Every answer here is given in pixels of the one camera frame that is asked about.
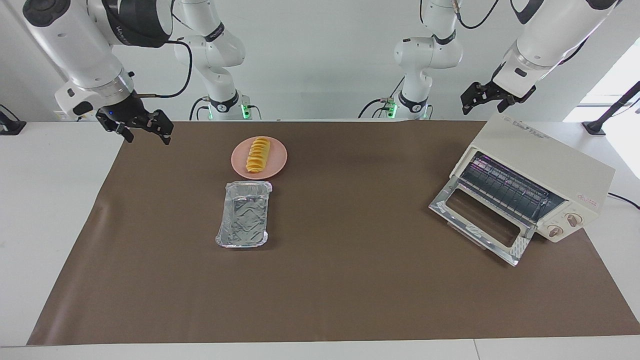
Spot black base cable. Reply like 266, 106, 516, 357
188, 96, 212, 121
357, 76, 405, 120

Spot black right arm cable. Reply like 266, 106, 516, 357
135, 40, 194, 99

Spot black camera stand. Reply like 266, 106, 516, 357
582, 81, 640, 136

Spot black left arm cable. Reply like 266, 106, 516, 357
451, 0, 501, 30

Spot brown table mat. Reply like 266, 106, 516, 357
26, 120, 640, 346

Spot pink round plate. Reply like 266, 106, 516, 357
230, 135, 289, 180

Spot golden ridged bread loaf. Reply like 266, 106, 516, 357
245, 137, 272, 174

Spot aluminium foil baking tray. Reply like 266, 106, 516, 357
215, 181, 274, 249

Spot black oven power cord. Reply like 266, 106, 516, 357
607, 192, 640, 210

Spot black table clamp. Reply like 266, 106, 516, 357
0, 104, 27, 136

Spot cream toaster oven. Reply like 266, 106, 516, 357
450, 114, 616, 244

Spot glass oven door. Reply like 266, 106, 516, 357
428, 176, 537, 267

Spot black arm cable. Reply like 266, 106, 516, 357
135, 40, 194, 99
451, 0, 501, 30

